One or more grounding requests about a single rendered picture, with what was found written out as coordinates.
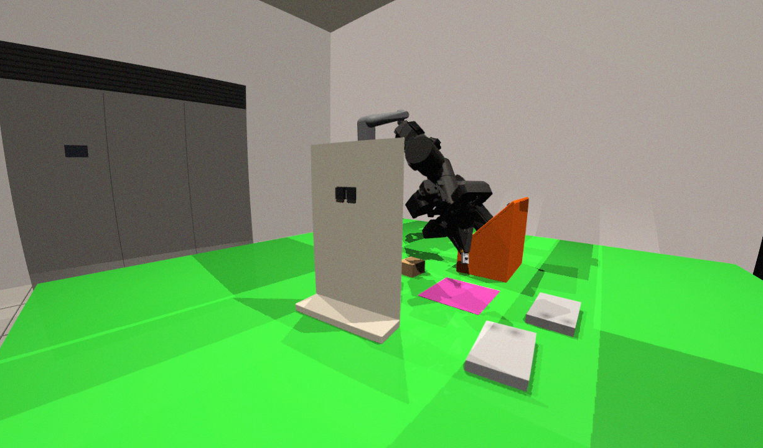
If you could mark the beige panel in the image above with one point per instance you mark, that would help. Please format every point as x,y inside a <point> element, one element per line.
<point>357,218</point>

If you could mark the pink flat square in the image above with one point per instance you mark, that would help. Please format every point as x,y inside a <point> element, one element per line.
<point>462,295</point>

